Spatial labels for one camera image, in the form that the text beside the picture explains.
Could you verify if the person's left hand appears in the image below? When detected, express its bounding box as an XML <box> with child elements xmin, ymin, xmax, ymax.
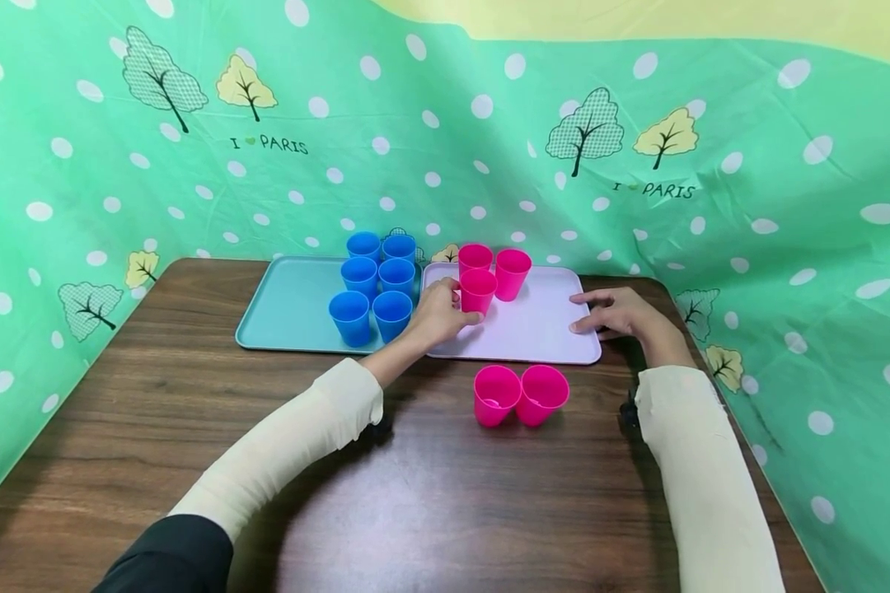
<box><xmin>402</xmin><ymin>277</ymin><xmax>485</xmax><ymax>353</ymax></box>

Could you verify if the lavender plastic tray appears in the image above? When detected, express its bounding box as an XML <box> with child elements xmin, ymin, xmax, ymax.
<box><xmin>420</xmin><ymin>261</ymin><xmax>603</xmax><ymax>366</ymax></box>

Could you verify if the person's left forearm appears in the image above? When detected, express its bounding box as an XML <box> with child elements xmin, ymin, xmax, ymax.
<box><xmin>91</xmin><ymin>336</ymin><xmax>425</xmax><ymax>593</ymax></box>

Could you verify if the person's right hand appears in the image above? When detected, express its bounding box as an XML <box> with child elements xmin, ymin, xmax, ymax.
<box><xmin>569</xmin><ymin>287</ymin><xmax>673</xmax><ymax>343</ymax></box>

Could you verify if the teal plastic tray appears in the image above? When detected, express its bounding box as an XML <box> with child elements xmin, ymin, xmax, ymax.
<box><xmin>235</xmin><ymin>255</ymin><xmax>425</xmax><ymax>356</ymax></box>

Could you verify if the person's right forearm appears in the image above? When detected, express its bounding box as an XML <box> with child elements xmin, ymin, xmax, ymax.
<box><xmin>635</xmin><ymin>328</ymin><xmax>787</xmax><ymax>593</ymax></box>

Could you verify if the group of blue plastic cups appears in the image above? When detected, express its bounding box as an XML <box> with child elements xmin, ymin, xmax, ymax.
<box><xmin>327</xmin><ymin>231</ymin><xmax>419</xmax><ymax>348</ymax></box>

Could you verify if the pink plastic cup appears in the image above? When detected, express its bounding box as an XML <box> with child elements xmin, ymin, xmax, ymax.
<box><xmin>516</xmin><ymin>364</ymin><xmax>571</xmax><ymax>427</ymax></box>
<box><xmin>459</xmin><ymin>268</ymin><xmax>499</xmax><ymax>318</ymax></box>
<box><xmin>494</xmin><ymin>249</ymin><xmax>534</xmax><ymax>302</ymax></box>
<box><xmin>457</xmin><ymin>243</ymin><xmax>495</xmax><ymax>277</ymax></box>
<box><xmin>473</xmin><ymin>365</ymin><xmax>523</xmax><ymax>428</ymax></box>

